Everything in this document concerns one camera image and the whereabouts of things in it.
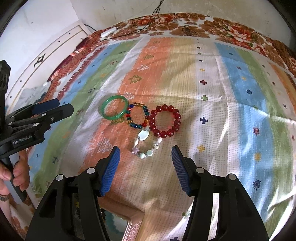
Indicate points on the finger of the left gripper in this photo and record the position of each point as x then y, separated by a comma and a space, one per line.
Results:
39, 124
32, 110

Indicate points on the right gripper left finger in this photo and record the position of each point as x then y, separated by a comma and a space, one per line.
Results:
54, 217

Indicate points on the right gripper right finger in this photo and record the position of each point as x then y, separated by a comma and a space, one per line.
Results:
238, 218

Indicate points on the green jade bangle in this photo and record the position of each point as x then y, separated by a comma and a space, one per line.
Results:
114, 107

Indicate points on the silver metal jewelry box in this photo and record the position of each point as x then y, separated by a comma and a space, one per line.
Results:
122, 222

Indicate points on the person's left hand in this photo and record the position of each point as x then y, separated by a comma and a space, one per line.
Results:
20, 173

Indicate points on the crumpled grey cloth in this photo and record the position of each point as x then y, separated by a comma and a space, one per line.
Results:
32, 95

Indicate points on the white wooden headboard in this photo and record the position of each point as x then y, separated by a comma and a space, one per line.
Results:
36, 71

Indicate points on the striped colourful bed cloth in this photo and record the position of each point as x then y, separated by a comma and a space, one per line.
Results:
237, 116

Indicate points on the white power adapter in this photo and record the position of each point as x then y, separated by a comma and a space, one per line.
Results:
106, 33

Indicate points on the brown floral blanket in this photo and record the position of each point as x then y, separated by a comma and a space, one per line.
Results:
164, 121

